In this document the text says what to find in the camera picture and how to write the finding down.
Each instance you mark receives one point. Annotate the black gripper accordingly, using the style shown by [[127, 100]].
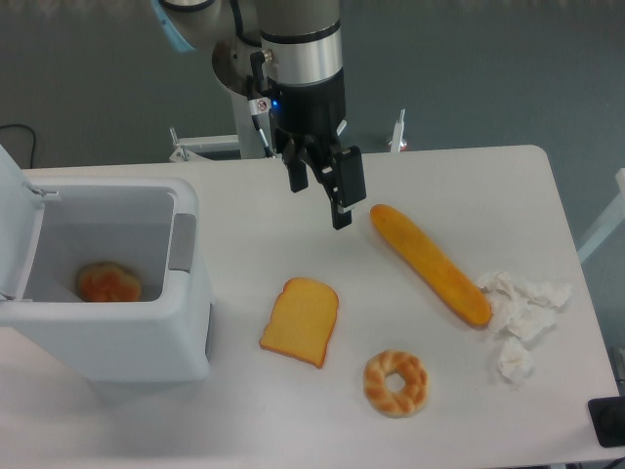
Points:
[[311, 114]]

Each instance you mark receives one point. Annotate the white trash can lid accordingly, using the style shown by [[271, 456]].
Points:
[[22, 211]]

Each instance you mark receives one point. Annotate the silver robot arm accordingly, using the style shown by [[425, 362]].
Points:
[[282, 64]]

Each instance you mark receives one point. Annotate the white trash can body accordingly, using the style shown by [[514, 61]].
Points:
[[150, 227]]

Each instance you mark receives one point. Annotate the white clamp with red foot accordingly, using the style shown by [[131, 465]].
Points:
[[397, 142]]

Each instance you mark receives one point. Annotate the long orange baguette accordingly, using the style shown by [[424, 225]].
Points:
[[432, 265]]

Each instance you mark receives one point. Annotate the toast bread slice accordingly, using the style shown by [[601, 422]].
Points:
[[302, 321]]

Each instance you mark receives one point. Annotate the round orange pastry in bin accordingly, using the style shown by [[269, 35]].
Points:
[[108, 282]]

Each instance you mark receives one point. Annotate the large crumpled white tissue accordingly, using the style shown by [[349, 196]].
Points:
[[522, 307]]

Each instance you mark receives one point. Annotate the small crumpled white tissue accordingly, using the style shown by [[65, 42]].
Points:
[[515, 362]]

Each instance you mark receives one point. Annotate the black device at table edge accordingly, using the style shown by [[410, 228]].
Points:
[[607, 415]]

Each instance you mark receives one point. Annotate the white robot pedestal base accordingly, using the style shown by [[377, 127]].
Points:
[[252, 139]]

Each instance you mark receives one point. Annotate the braided ring bread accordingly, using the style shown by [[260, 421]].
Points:
[[396, 383]]

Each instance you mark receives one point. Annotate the white frame post right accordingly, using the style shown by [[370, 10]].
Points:
[[605, 224]]

